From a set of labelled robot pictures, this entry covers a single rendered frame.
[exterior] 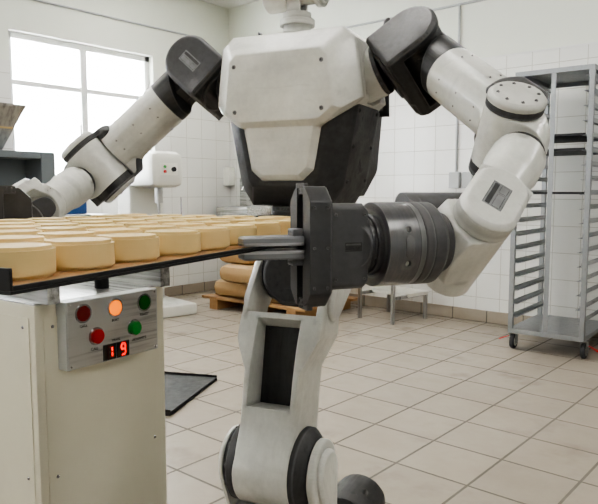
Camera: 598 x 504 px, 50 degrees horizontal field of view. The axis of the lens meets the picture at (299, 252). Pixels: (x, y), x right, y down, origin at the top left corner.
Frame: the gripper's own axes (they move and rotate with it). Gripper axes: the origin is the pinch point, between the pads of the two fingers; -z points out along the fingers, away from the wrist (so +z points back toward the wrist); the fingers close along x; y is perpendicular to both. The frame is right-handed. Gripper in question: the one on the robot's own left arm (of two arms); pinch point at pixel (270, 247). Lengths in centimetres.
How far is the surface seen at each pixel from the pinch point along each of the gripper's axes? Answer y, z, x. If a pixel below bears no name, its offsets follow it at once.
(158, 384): -91, 3, -39
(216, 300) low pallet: -501, 117, -89
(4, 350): -83, -30, -26
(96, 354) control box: -78, -12, -28
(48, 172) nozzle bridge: -159, -20, 12
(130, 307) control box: -83, -4, -19
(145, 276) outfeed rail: -92, 0, -14
